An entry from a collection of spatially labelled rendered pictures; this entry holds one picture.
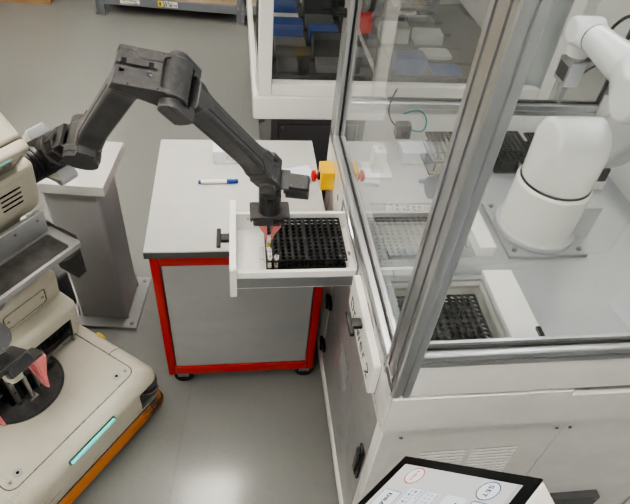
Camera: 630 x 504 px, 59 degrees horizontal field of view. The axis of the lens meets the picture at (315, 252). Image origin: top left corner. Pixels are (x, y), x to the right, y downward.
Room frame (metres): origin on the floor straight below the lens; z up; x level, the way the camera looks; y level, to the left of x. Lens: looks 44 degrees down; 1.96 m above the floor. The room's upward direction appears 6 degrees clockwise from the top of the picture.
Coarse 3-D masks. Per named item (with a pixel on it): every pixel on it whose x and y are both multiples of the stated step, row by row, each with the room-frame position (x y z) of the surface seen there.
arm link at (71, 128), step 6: (60, 126) 1.04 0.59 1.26; (66, 126) 1.04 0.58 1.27; (72, 126) 1.03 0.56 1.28; (60, 132) 1.03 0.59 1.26; (66, 132) 1.03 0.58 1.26; (72, 132) 1.01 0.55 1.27; (60, 138) 1.01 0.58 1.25; (66, 138) 1.04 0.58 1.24; (72, 138) 1.00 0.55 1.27; (54, 144) 1.01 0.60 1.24; (60, 144) 1.00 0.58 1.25; (60, 150) 1.01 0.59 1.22
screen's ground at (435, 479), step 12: (408, 468) 0.48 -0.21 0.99; (396, 480) 0.45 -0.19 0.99; (420, 480) 0.44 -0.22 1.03; (432, 480) 0.43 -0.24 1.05; (444, 480) 0.42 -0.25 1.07; (456, 480) 0.42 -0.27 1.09; (468, 480) 0.41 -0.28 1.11; (480, 480) 0.41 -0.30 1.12; (492, 480) 0.40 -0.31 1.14; (444, 492) 0.40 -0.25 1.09; (456, 492) 0.39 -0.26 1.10; (468, 492) 0.39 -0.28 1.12; (504, 492) 0.37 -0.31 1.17; (516, 492) 0.37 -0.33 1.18
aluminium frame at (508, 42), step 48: (528, 0) 0.65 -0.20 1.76; (480, 48) 0.71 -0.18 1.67; (528, 48) 0.65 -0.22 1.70; (336, 96) 1.61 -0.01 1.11; (480, 96) 0.67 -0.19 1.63; (336, 144) 1.52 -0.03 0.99; (480, 144) 0.65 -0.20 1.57; (480, 192) 0.65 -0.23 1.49; (432, 240) 0.68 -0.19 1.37; (432, 288) 0.65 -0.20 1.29; (384, 336) 0.77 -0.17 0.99; (432, 384) 0.66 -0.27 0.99; (480, 384) 0.68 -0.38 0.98; (528, 384) 0.71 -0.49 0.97; (576, 384) 0.73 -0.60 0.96; (624, 384) 0.75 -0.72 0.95
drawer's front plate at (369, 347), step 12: (360, 276) 1.01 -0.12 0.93; (360, 288) 0.97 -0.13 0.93; (360, 300) 0.93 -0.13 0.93; (360, 312) 0.90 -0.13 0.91; (360, 336) 0.86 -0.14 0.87; (372, 336) 0.82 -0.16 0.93; (360, 348) 0.85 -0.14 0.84; (372, 348) 0.79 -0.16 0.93; (360, 360) 0.83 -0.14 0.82; (372, 360) 0.75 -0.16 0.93; (372, 372) 0.74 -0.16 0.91; (372, 384) 0.73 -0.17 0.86
